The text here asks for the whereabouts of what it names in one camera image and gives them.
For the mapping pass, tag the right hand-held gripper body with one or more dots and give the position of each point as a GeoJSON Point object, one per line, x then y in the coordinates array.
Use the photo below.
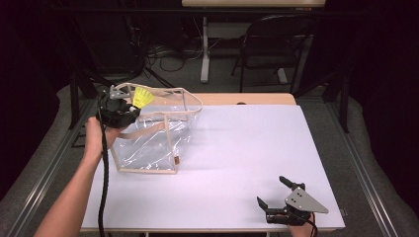
{"type": "Point", "coordinates": [304, 202]}

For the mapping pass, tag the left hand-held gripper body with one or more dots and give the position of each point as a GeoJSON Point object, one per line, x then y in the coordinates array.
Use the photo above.
{"type": "Point", "coordinates": [113, 112]}

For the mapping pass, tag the yellow shuttlecock white cork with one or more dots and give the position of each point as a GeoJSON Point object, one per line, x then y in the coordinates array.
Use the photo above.
{"type": "Point", "coordinates": [142, 96]}

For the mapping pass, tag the clear plastic bag beige trim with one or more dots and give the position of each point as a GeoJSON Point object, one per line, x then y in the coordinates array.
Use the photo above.
{"type": "Point", "coordinates": [154, 144]}

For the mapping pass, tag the person's right hand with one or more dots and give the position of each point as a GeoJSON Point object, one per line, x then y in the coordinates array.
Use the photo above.
{"type": "Point", "coordinates": [301, 230]}

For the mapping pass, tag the person's left hand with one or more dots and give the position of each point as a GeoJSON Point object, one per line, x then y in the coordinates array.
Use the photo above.
{"type": "Point", "coordinates": [94, 138]}

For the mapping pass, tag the black metal stand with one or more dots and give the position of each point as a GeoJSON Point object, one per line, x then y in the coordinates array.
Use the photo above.
{"type": "Point", "coordinates": [344, 98]}
{"type": "Point", "coordinates": [74, 95]}

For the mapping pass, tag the desk with white legs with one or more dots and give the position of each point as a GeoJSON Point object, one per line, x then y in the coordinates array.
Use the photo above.
{"type": "Point", "coordinates": [205, 49]}

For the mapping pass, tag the black folding chair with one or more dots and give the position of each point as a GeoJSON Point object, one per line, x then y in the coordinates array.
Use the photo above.
{"type": "Point", "coordinates": [273, 36]}

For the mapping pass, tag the aluminium rail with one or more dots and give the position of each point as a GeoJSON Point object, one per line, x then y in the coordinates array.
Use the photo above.
{"type": "Point", "coordinates": [362, 171]}
{"type": "Point", "coordinates": [46, 171]}

